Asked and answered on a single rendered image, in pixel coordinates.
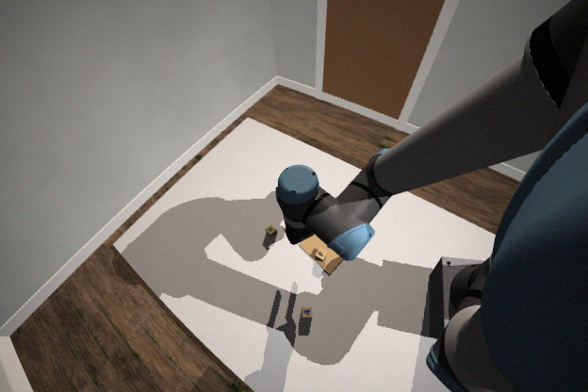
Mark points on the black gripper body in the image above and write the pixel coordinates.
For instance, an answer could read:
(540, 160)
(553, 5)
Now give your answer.
(296, 232)

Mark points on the tan flat mat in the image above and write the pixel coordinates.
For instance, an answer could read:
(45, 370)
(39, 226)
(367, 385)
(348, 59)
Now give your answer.
(311, 246)

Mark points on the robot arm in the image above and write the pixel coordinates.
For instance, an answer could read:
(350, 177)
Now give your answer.
(534, 301)

